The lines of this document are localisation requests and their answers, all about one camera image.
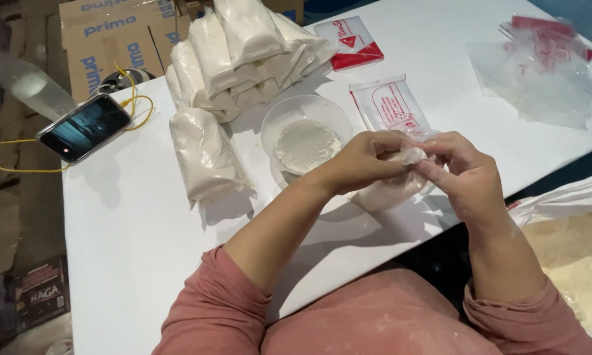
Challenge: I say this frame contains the person's right hand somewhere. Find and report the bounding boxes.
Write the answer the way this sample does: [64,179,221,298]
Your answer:
[414,131,509,228]

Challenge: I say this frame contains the person's left hand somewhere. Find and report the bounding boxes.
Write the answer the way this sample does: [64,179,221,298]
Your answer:
[320,130,426,196]

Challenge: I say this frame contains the small clear flour-filled bag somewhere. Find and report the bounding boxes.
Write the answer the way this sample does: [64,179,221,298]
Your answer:
[350,129,443,213]

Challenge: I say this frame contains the red outlined plastic bag pack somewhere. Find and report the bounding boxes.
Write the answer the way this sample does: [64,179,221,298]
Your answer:
[349,74,433,137]

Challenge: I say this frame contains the white flour heap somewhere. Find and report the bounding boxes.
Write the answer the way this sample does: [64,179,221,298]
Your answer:
[275,120,343,174]

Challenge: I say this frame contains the clear plastic bowl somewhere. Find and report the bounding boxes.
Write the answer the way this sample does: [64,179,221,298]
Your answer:
[260,95,354,192]

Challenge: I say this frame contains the red white plastic bag pack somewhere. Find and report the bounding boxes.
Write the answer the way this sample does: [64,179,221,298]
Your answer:
[314,16,385,73]

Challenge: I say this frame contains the loose clear printed plastic bags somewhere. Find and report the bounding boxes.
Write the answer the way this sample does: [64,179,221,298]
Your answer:
[467,15,592,132]

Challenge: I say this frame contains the person's pink shirt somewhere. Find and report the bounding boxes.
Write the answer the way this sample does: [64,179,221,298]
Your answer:
[151,245,592,355]

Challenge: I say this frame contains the pile of packed flour packets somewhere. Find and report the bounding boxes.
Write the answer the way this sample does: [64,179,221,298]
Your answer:
[165,0,339,211]

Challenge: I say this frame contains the large open flour sack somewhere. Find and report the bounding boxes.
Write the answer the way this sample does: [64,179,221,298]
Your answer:
[505,170,592,354]

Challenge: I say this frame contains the black round charger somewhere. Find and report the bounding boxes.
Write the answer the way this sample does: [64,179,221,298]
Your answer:
[99,68,156,95]

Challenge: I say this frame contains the large brown cardboard carton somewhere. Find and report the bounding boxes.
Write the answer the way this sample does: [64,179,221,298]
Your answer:
[59,0,194,103]

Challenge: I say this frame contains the black smartphone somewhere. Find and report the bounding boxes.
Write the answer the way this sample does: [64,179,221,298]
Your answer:
[36,93,133,165]

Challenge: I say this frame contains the clear plastic bottle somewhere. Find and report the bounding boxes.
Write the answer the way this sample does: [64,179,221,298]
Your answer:
[0,38,78,122]

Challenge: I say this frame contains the dark printed box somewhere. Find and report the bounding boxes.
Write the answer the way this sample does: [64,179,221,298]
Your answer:
[15,254,71,334]

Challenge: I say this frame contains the yellow charging cable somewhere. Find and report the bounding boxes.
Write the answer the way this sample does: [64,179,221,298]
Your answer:
[0,61,155,174]

